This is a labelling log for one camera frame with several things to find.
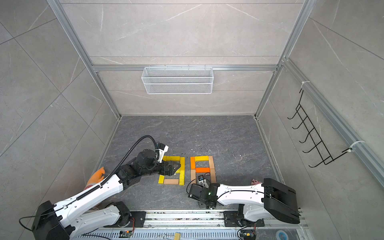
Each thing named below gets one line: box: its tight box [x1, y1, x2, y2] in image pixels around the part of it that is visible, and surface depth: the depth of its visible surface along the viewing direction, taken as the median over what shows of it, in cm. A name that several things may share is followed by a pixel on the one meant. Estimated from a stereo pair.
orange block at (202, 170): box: [195, 167, 211, 173], surface depth 92 cm
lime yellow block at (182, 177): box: [179, 169, 185, 186], surface depth 88 cm
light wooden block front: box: [208, 156, 216, 174], surface depth 94 cm
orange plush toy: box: [83, 166, 106, 191], surface depth 85 cm
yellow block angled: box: [194, 155, 209, 162], surface depth 97 cm
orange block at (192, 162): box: [190, 156, 196, 170], surface depth 95 cm
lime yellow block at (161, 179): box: [158, 174, 165, 184], surface depth 87 cm
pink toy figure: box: [251, 179, 262, 185], surface depth 86 cm
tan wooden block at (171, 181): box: [163, 179, 179, 185], surface depth 87 cm
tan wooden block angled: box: [190, 169, 197, 184], surface depth 89 cm
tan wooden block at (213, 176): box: [210, 168, 217, 184], surface depth 89 cm
